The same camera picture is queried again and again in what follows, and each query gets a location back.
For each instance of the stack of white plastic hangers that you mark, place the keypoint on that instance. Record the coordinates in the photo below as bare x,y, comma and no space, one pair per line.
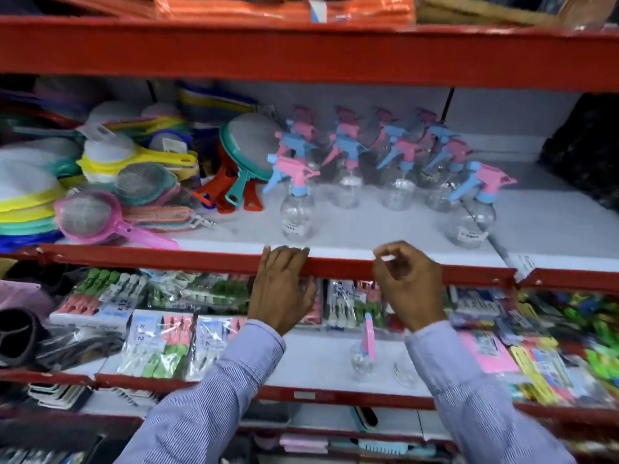
60,396

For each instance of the teal and black scrubber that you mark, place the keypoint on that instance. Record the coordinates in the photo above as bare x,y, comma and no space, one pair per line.
365,418

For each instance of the tan fibre brooms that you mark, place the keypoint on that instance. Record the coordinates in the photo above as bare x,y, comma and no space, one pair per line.
483,9

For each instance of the person's left fingers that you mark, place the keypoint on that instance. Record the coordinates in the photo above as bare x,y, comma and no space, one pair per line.
284,259

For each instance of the black round plastic holder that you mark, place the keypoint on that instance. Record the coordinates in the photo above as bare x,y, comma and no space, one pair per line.
17,335

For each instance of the person's right hand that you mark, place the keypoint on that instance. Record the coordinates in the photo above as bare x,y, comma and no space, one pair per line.
416,289

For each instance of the group of clear spray bottles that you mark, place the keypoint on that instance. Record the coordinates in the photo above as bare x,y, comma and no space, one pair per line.
297,172

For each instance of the white shelf price label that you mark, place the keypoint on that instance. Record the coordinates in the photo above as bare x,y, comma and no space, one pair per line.
525,266

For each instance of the pink flat packet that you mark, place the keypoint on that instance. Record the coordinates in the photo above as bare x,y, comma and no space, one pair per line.
488,352

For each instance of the pile of colourful plastic strainers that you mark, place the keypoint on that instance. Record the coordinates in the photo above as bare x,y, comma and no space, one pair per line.
92,217

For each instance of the clear bottle with pink sprayer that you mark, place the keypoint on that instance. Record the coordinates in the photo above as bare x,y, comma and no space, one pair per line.
368,335

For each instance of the orange plastic-wrapped packets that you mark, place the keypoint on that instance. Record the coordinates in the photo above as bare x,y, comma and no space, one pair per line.
271,9

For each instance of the pile of colourful clip packets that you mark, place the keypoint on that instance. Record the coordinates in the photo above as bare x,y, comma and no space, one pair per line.
566,333

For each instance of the clear round bottle without sprayer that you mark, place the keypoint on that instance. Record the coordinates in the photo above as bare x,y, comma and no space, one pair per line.
406,374

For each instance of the row of clothes peg packets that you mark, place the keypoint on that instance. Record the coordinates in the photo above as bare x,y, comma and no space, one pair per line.
154,343

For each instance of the black mesh bundle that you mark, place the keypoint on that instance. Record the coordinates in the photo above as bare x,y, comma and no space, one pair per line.
585,144

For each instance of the person's right forearm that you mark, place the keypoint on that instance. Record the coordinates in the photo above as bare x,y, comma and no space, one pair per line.
478,405

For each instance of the person's right thumb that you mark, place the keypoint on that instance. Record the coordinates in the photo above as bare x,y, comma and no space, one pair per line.
379,273

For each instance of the person's left hand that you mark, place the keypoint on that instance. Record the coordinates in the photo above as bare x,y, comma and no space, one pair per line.
280,294

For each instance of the person's left forearm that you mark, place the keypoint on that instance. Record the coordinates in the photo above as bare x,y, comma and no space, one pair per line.
208,405

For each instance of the red metal shelf rack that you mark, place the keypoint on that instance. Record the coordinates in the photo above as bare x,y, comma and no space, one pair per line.
290,53

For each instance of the pink soap box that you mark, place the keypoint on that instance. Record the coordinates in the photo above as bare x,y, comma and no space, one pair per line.
303,443

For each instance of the teal plastic brush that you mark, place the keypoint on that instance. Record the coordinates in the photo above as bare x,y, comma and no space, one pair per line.
391,448

